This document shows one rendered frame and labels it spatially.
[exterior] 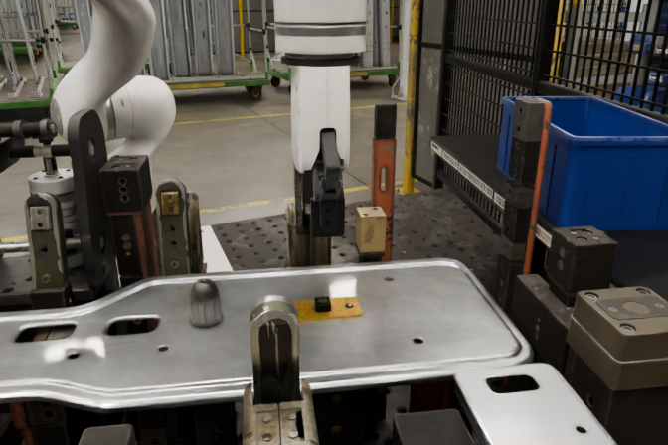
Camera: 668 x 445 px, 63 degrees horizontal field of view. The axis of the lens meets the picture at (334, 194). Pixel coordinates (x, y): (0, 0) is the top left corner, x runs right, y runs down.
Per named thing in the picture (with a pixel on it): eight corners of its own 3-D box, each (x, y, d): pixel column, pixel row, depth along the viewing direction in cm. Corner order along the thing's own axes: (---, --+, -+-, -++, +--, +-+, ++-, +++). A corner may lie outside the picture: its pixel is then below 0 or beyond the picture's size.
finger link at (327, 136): (316, 111, 52) (316, 166, 54) (326, 135, 45) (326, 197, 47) (328, 110, 52) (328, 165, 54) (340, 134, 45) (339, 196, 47)
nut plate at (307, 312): (285, 322, 58) (285, 313, 58) (283, 304, 62) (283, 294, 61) (363, 316, 59) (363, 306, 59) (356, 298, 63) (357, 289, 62)
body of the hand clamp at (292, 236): (293, 437, 82) (287, 223, 70) (290, 405, 89) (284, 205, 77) (333, 433, 83) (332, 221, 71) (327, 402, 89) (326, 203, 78)
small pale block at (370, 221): (356, 442, 81) (360, 217, 69) (352, 425, 85) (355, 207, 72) (379, 440, 82) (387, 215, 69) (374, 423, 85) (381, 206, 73)
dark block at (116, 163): (138, 429, 84) (97, 169, 70) (146, 398, 90) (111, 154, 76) (171, 426, 84) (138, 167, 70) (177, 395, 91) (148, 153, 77)
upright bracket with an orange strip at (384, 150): (367, 421, 85) (375, 105, 69) (365, 415, 87) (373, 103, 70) (385, 419, 86) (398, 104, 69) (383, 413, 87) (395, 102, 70)
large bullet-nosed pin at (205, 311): (191, 341, 58) (185, 286, 55) (194, 324, 60) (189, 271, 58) (222, 339, 58) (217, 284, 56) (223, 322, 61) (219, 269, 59)
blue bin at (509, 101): (558, 231, 73) (573, 137, 69) (493, 165, 102) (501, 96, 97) (680, 230, 73) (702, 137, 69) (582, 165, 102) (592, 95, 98)
